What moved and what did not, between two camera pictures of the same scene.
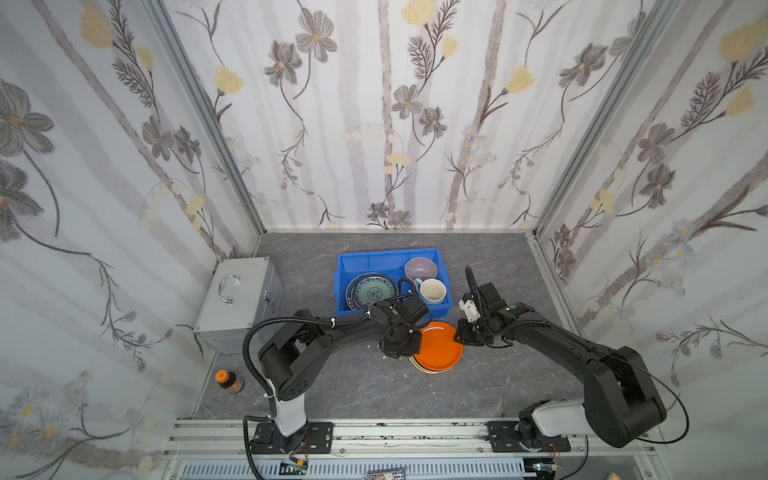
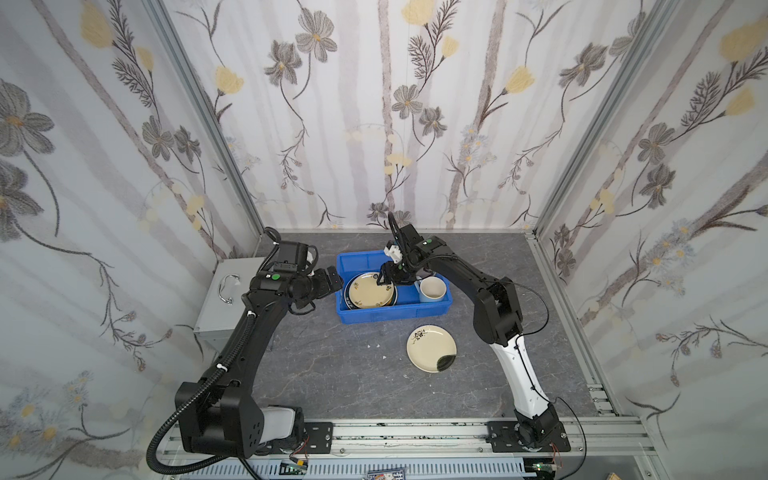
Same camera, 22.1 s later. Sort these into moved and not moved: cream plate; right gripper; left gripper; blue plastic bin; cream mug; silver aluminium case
Moved: left gripper; cream plate; right gripper
Not moved: blue plastic bin; silver aluminium case; cream mug
